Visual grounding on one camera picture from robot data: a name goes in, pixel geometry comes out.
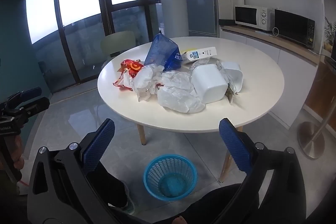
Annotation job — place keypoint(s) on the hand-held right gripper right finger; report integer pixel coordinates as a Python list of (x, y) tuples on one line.
[(235, 145)]

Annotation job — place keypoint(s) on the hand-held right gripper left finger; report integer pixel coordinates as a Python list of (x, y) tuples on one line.
[(98, 145)]

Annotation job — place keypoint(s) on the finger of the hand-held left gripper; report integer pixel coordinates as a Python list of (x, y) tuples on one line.
[(36, 106), (30, 93)]

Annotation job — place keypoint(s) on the blue plastic wastebasket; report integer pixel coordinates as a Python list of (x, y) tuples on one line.
[(170, 176)]

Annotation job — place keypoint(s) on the small white plastic bag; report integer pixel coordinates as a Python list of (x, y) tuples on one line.
[(144, 79)]

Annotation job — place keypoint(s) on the red snack wrapper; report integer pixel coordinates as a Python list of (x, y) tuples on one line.
[(128, 67)]

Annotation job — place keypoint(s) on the blue plastic bag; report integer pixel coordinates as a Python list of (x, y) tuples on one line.
[(161, 52)]

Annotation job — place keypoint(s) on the person's left hand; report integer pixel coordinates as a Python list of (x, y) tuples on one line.
[(18, 158)]

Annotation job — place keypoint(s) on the small brown packet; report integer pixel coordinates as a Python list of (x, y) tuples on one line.
[(230, 94)]

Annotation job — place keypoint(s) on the person's right leg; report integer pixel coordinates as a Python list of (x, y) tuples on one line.
[(223, 200)]

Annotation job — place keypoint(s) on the round white table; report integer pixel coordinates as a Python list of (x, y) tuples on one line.
[(262, 87)]

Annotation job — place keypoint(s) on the large white plastic container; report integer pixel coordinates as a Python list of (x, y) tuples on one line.
[(210, 85)]

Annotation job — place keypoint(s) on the person's left shoe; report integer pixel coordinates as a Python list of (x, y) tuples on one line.
[(129, 207)]

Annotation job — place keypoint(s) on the small white plastic container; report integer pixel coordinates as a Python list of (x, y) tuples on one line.
[(233, 74)]

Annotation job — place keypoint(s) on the large white plastic bag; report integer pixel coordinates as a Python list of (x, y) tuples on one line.
[(178, 98)]

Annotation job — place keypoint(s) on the metal stand with round base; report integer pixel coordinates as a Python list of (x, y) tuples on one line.
[(312, 140)]

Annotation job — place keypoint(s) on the white HP box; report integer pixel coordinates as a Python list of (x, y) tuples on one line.
[(202, 53)]

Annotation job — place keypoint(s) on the pale green chair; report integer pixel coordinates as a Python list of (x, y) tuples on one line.
[(118, 41)]

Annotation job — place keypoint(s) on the wooden kitchen counter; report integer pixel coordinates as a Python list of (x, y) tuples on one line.
[(283, 45)]

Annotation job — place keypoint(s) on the white microwave oven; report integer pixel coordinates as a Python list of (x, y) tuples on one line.
[(249, 16)]

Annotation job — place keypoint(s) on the black microwave oven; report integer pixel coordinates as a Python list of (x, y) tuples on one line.
[(291, 27)]

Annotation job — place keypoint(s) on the grey refrigerator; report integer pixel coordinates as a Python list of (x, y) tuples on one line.
[(200, 3)]

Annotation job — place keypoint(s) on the green potted plant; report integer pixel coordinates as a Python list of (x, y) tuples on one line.
[(329, 29)]

